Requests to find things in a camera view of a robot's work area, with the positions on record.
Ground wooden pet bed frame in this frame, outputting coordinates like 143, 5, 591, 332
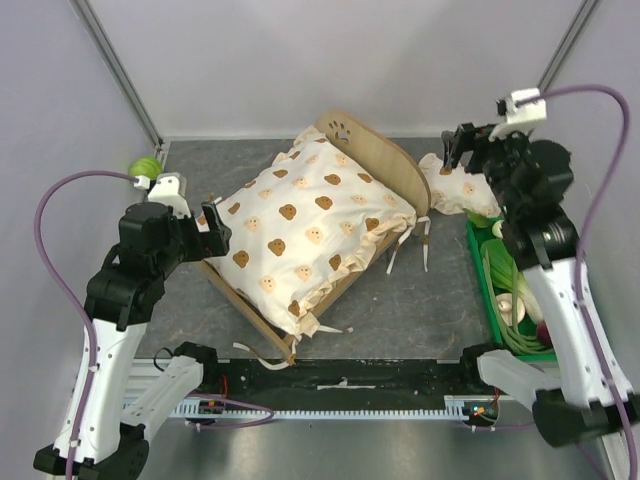
195, 110, 432, 363

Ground bear print cream quilt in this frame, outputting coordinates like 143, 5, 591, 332
195, 125, 433, 371

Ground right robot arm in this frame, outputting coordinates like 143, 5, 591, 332
441, 123, 639, 447

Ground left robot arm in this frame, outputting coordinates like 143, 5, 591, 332
33, 202, 231, 479

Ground bear print small pillow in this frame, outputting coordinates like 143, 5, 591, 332
419, 153, 501, 218

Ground green plastic basket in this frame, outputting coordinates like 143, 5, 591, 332
466, 220, 556, 362

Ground green cabbage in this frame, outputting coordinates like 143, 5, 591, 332
128, 156, 163, 180

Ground white mushroom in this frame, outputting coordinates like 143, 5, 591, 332
496, 293, 526, 327

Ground green beans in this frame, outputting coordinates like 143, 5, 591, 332
498, 320, 554, 356

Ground purple cabbage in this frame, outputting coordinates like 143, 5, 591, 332
536, 322, 553, 349

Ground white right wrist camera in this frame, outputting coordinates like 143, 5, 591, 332
489, 88, 547, 141

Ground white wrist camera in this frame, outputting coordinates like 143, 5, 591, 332
489, 88, 547, 141
133, 172, 193, 219

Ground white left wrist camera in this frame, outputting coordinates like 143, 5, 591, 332
133, 172, 193, 219

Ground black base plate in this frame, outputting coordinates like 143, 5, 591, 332
203, 359, 495, 411

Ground white cable duct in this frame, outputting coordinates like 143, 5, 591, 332
169, 396, 500, 425

